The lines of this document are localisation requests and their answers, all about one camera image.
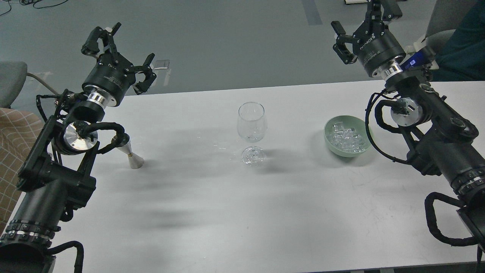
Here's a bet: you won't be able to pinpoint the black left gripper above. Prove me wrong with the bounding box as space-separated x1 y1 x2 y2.
81 22 156 107

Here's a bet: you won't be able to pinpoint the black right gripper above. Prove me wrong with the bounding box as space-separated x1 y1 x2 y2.
331 0 405 77

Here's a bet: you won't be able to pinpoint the steel double jigger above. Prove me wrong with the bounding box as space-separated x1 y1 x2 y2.
111 134 144 169

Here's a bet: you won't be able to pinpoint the clear ice cubes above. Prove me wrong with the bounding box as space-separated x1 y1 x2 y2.
325 121 370 157

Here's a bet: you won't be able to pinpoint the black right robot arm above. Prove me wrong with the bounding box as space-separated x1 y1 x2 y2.
331 0 485 266

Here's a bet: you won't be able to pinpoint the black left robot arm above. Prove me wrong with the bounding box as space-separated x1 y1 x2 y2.
1 22 156 273

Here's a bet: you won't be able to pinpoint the clear wine glass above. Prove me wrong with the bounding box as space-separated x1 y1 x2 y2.
237 102 268 166

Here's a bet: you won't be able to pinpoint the grey office chair at right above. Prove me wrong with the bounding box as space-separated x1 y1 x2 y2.
405 0 478 55

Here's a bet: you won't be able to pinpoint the grey chair at left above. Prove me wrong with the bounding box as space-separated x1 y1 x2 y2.
0 61 57 109

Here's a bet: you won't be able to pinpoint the person in teal sweater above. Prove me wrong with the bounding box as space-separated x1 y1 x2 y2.
432 0 485 82

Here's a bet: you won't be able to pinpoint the green bowl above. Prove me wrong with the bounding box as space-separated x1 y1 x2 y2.
324 115 372 158

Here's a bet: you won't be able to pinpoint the beige checkered cloth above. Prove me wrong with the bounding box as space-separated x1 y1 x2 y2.
0 108 44 230

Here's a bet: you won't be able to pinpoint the black floor cables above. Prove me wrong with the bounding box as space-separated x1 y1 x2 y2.
0 0 69 16

